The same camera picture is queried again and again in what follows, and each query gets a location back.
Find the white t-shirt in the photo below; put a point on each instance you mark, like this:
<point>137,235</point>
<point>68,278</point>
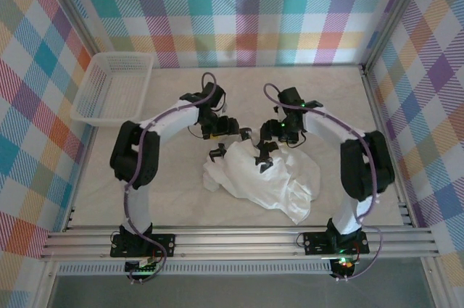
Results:
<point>253,185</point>

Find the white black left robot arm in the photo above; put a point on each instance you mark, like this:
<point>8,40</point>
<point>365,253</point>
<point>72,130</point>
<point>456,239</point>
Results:
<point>174,127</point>

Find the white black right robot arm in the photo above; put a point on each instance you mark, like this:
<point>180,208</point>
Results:
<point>326,125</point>

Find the white plastic mesh basket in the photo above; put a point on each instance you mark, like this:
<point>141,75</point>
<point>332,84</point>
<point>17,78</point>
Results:
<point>119,87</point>

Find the red-lit controller board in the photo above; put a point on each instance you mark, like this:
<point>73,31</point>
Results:
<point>344,264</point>

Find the green-lit controller board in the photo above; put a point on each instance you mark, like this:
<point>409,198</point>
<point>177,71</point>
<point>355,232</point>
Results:
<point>141,267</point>

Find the wide aluminium base rail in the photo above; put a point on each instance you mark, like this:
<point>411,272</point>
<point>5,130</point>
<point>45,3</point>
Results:
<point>235,242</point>

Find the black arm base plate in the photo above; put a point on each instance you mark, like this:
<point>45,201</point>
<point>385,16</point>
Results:
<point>315,242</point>
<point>166,242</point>

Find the aluminium frame post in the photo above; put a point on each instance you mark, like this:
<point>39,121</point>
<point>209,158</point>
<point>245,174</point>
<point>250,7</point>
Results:
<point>72,7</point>
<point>397,12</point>

